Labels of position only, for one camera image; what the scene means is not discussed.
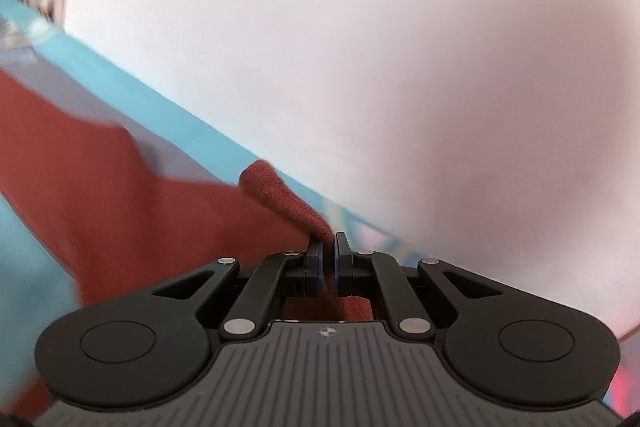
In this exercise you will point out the dark red knit sweater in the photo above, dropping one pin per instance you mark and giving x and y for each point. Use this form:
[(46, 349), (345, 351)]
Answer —
[(89, 193)]

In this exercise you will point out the blue grey patterned bedsheet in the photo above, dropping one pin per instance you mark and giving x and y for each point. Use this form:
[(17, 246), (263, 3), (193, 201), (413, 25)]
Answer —
[(37, 289)]

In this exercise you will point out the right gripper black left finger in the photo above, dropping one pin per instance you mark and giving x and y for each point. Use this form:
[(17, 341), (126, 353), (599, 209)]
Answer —
[(240, 301)]

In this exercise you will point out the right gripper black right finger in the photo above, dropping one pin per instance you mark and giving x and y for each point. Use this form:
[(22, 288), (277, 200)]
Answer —
[(414, 303)]

